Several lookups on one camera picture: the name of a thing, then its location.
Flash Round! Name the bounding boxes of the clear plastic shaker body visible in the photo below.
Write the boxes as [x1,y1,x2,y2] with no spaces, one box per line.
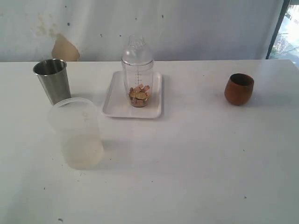
[121,62,154,104]

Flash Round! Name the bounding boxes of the clear plastic shaker lid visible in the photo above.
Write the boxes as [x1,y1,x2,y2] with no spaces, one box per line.
[121,34,154,66]

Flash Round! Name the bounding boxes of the brown wooden cup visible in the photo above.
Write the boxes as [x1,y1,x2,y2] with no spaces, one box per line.
[224,73,254,106]

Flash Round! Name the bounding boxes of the stainless steel cup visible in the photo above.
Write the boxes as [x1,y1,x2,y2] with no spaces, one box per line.
[33,59,71,105]

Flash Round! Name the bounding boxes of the gold coins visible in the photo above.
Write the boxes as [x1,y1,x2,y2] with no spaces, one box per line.
[129,92,149,100]

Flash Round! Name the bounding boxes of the white rectangular tray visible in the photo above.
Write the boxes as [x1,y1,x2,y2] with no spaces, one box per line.
[102,71,163,119]

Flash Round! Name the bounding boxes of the translucent plastic deli container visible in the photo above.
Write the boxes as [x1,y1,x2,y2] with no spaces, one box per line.
[48,98,104,170]

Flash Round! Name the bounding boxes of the dark window frame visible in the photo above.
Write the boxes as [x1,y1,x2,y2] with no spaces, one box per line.
[265,0,291,59]

